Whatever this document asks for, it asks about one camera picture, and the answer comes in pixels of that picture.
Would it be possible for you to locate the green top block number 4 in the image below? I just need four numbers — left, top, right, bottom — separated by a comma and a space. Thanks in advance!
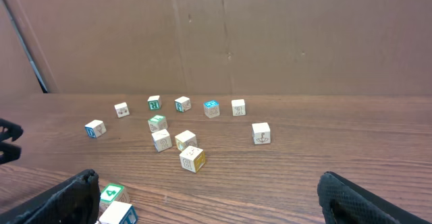
99, 184, 130, 211

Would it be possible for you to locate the plain wooden block far left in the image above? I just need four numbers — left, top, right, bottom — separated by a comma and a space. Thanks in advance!
114, 102, 130, 118

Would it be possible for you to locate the wooden block teal side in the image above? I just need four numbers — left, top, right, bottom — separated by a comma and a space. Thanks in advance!
175, 96, 192, 112

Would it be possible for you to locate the wooden block blue side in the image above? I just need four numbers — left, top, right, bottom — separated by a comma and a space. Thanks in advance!
84, 119, 107, 138
252, 122, 271, 144

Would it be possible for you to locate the brown cardboard backdrop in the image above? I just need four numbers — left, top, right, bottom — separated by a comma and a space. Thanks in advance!
5, 0, 431, 95

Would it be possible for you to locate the wooden block green letter side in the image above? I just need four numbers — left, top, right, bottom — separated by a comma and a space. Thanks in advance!
147, 95, 161, 111

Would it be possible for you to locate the blue top wooden block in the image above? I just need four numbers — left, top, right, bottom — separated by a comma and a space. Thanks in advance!
203, 100, 220, 118

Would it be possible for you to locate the wooden block blue side right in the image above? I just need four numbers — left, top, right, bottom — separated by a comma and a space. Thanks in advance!
252, 122, 271, 144

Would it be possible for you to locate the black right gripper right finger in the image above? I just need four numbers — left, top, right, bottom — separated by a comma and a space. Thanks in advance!
317, 171, 431, 224

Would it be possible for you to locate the wooden block black drawing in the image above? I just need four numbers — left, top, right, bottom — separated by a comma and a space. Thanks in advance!
232, 99, 246, 116

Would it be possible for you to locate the wooden block oval drawing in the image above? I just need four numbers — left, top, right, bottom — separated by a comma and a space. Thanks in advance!
175, 130, 198, 151

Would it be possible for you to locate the wooden block blue side left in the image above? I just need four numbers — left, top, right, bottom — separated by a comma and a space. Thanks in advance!
84, 119, 107, 138

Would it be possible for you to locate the wooden block diamond drawing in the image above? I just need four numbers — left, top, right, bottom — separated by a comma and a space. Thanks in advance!
152, 129, 173, 152

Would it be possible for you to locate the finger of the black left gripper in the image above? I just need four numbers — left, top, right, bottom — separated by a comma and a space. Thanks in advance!
0, 142, 22, 165
0, 118, 24, 142

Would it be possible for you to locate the wooden block yellow side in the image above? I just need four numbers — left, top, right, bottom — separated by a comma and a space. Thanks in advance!
180, 146, 206, 173

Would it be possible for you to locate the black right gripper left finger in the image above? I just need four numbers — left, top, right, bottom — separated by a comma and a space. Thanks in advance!
1, 169, 101, 224

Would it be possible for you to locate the green top block letter L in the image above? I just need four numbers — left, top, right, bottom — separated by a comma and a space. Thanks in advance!
148, 115, 168, 132

